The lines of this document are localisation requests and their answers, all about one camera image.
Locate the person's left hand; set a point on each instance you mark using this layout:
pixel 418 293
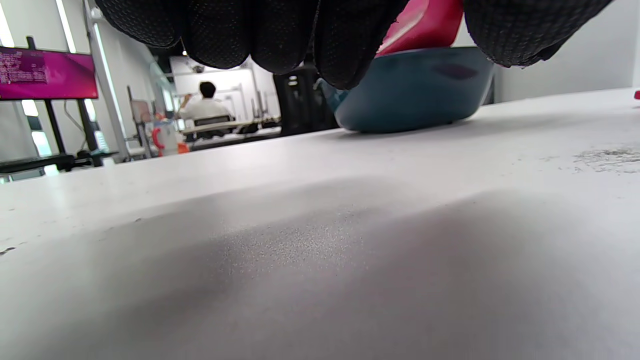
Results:
pixel 280 35

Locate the teal plastic basin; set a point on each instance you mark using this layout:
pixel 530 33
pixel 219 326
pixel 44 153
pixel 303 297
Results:
pixel 415 95

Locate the red plastic container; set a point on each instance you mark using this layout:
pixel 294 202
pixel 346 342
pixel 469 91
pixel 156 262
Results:
pixel 430 27

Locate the black mesh office chair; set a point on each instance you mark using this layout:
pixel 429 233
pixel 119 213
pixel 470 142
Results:
pixel 300 110

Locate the orange packet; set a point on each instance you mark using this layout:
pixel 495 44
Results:
pixel 183 148

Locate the monitor with magenta screen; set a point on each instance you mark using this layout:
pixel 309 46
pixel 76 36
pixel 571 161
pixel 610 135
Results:
pixel 45 75

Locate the black monitor stand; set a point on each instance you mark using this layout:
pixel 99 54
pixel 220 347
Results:
pixel 54 130

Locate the black keyboard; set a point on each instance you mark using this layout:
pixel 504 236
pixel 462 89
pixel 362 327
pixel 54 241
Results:
pixel 35 163

